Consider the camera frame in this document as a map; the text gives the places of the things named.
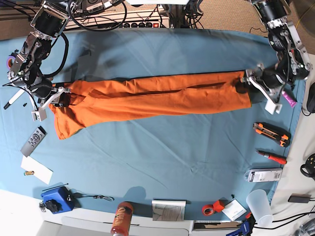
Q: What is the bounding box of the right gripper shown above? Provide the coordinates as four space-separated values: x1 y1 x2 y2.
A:
28 78 70 111

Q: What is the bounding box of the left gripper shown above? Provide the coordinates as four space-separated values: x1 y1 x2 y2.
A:
235 63 287 105

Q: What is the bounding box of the orange t-shirt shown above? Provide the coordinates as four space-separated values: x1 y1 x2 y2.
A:
49 71 252 140

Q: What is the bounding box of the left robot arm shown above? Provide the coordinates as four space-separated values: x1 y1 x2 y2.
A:
236 0 312 104

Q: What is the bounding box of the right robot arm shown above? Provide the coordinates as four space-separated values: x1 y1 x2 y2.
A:
4 0 70 111

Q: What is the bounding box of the black white marker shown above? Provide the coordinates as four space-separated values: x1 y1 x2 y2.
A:
3 89 24 110

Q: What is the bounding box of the grey remote control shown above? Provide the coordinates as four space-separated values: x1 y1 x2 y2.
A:
21 126 47 157

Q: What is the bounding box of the purple glue tube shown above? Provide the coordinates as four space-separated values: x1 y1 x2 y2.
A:
282 90 297 108

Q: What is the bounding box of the orange black utility knife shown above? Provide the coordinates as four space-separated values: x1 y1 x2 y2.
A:
253 122 291 148

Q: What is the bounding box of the purple tape roll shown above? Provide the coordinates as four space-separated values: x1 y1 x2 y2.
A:
6 53 16 70

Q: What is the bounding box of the white paper card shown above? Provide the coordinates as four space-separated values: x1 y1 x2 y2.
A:
21 156 53 184

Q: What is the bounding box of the blue table cloth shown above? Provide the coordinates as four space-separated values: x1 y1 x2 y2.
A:
0 29 301 220

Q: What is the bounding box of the red screwdriver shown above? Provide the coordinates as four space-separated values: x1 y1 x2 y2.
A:
255 150 287 165

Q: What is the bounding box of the gold AA battery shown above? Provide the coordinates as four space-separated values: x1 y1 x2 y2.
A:
24 171 34 176

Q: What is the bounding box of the packaged bit set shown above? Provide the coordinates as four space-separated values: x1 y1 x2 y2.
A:
244 168 283 183

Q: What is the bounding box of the blue box with knob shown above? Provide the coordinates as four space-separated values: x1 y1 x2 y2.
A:
41 186 75 214

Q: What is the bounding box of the black power strip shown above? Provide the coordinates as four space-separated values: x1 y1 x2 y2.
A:
121 21 169 29

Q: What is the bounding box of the translucent plastic cup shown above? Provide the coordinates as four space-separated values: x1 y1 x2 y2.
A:
246 189 274 227

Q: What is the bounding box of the red plastic block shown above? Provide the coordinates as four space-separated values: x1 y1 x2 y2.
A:
213 200 225 212

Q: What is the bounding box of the white paper leaflet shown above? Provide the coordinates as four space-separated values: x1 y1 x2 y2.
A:
222 199 247 221

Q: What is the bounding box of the red tape roll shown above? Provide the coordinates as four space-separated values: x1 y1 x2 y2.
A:
202 205 216 216

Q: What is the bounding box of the orange drink bottle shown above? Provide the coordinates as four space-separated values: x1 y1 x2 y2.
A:
111 202 134 236

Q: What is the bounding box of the blue bar clamp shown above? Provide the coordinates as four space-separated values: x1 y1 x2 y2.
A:
226 212 256 236

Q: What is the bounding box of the grey notebook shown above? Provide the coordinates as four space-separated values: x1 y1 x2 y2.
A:
152 200 186 222

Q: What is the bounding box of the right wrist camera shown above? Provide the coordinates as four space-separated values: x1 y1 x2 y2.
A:
31 109 47 122

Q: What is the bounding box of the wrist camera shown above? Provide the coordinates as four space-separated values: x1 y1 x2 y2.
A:
265 100 283 115
31 109 47 122

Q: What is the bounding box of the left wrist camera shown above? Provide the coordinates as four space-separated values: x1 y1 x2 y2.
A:
265 100 283 115

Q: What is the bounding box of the lanyard with carabiner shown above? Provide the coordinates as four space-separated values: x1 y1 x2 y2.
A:
73 193 115 202

